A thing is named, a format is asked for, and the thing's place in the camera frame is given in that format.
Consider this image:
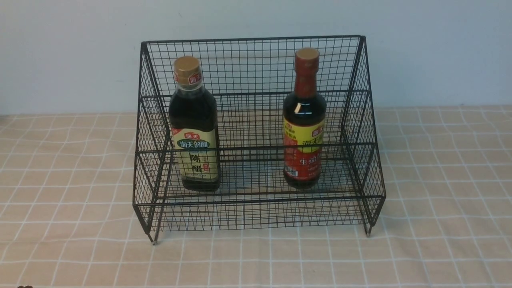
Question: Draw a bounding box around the soy sauce bottle red cap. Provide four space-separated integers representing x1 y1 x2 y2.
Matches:
283 48 327 190

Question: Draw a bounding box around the vinegar bottle gold cap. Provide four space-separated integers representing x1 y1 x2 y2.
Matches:
168 55 221 192

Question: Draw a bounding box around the beige checkered tablecloth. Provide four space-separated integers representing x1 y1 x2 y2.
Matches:
0 105 512 288

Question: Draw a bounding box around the black wire mesh shelf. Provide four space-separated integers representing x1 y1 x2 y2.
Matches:
133 35 386 244

